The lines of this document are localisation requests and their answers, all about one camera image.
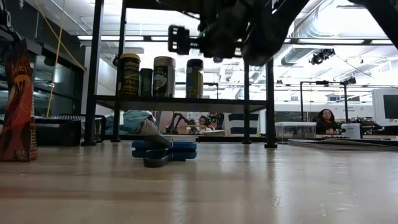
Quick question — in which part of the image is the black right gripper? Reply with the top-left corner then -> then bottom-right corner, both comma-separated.
167,0 -> 249,60

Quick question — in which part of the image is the black-lid glass spice jar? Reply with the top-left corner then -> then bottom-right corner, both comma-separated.
185,58 -> 205,99

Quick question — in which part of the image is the yellow-lid chili onion spice jar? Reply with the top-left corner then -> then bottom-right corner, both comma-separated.
119,53 -> 141,97

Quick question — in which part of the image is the black metal wooden shelf rack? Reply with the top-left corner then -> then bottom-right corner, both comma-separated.
81,0 -> 277,149

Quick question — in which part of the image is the person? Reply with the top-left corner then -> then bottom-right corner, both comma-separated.
197,115 -> 215,131
315,108 -> 343,135

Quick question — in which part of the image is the blue white striped box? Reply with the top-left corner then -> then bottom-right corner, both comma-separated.
224,112 -> 245,137

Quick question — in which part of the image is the black ceiling spotlight cluster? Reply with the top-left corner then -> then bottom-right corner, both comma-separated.
310,48 -> 336,65

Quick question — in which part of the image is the ceiling light strip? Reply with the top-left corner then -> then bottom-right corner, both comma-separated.
320,39 -> 364,45
77,35 -> 144,42

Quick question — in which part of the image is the white plastic tray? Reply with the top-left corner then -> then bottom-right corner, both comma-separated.
161,134 -> 200,142

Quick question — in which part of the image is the clear plastic box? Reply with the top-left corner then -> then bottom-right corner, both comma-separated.
275,121 -> 317,142

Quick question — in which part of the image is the blue T-shaped hand tool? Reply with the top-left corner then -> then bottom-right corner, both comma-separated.
131,134 -> 198,168

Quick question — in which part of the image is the white countertop appliance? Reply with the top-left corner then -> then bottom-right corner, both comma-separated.
341,123 -> 363,139

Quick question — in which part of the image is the white computer monitor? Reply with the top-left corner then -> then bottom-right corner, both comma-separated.
372,88 -> 398,131

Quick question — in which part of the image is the yellow hanging cord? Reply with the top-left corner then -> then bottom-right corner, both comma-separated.
34,0 -> 88,118

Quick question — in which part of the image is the black wire mesh basket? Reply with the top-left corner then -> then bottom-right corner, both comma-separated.
34,114 -> 106,147

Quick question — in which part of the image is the black camera stand frame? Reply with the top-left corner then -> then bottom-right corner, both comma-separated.
300,77 -> 357,124

